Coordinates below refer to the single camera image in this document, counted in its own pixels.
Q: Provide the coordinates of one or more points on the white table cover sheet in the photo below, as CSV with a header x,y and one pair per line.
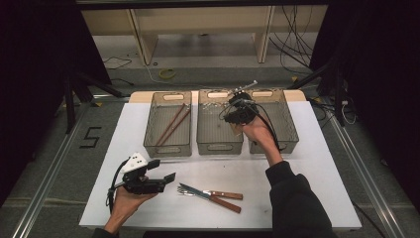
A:
x,y
198,216

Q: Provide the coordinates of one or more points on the black metal stand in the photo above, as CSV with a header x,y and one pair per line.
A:
x,y
338,99

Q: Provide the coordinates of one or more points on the person's right hand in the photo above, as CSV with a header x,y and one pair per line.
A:
x,y
261,134

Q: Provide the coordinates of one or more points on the light wooden desk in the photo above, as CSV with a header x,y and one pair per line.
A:
x,y
204,20

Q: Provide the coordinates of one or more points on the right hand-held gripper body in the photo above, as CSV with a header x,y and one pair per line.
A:
x,y
241,114

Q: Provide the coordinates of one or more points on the black tripod stand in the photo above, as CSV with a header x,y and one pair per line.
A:
x,y
71,99

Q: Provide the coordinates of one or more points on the person's left hand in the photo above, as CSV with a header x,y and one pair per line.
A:
x,y
125,208

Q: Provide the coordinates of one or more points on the dark curtain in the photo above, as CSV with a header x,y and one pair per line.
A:
x,y
379,66
33,66

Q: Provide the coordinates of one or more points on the yellow tape roll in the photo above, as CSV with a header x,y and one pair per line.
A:
x,y
167,73

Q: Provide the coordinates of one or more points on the grey translucent plastic bin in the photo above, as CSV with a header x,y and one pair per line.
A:
x,y
287,129
155,109
211,132

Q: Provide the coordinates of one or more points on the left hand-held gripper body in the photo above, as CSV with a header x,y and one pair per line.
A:
x,y
142,186

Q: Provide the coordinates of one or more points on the aluminium floor rail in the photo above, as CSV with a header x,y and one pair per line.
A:
x,y
49,180
366,178

